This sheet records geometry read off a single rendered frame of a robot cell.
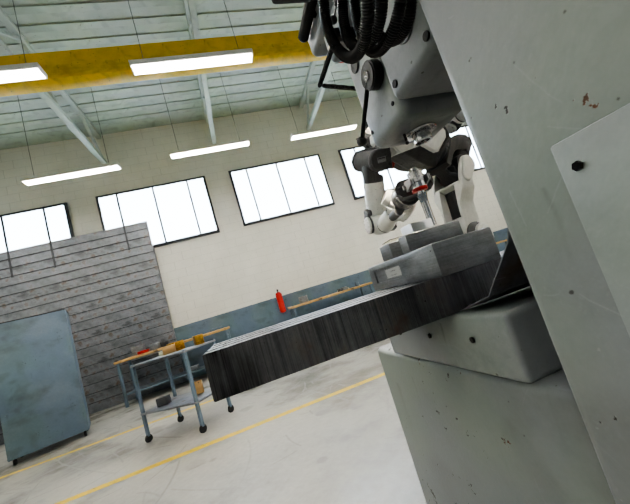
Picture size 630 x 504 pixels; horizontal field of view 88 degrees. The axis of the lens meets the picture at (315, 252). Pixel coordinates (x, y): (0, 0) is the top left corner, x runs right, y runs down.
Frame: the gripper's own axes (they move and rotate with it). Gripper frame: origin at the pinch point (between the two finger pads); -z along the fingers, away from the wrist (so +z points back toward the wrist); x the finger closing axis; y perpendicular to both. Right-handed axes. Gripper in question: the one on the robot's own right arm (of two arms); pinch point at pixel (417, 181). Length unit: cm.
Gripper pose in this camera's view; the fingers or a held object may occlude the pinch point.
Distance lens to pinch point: 107.7
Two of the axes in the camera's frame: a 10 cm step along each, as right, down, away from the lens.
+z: 0.2, 1.2, 9.9
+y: 3.0, 9.5, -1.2
